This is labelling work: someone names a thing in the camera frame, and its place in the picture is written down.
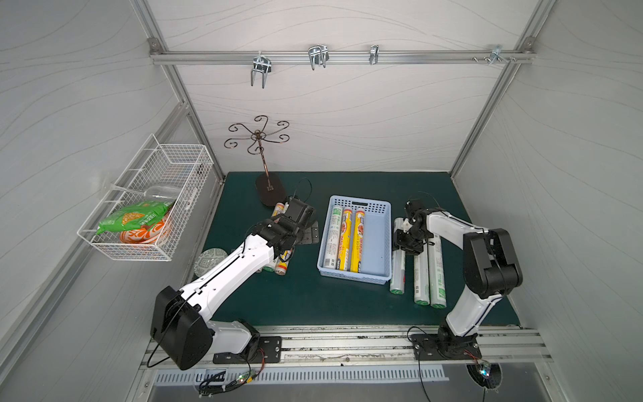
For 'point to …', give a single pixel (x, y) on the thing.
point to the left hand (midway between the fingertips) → (304, 231)
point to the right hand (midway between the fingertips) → (399, 247)
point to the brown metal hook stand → (270, 187)
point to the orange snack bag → (143, 235)
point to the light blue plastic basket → (356, 242)
